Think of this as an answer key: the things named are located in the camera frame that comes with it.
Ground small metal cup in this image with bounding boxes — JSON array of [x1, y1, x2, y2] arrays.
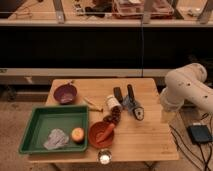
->
[[98, 149, 112, 165]]

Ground green plastic tray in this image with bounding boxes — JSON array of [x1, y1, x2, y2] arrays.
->
[[19, 105, 89, 154]]

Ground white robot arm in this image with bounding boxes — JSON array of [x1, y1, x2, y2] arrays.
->
[[160, 63, 213, 114]]

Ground orange bowl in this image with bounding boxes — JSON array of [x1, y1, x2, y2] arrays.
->
[[88, 121, 114, 149]]

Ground orange carrot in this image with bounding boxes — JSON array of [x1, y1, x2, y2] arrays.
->
[[97, 123, 115, 143]]

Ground white pill bottle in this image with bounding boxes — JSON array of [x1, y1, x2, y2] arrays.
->
[[106, 95, 122, 111]]

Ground purple bowl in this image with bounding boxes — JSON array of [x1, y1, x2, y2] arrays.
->
[[53, 83, 77, 104]]

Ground dark grape bunch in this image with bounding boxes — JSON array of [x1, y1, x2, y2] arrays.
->
[[103, 107, 121, 125]]

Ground black cable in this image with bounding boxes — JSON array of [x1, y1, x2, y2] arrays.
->
[[169, 113, 213, 171]]

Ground grey crumpled cloth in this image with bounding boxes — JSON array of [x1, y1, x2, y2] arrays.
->
[[43, 129, 69, 150]]

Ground black power adapter box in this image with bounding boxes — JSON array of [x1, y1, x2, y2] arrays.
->
[[187, 125, 212, 144]]

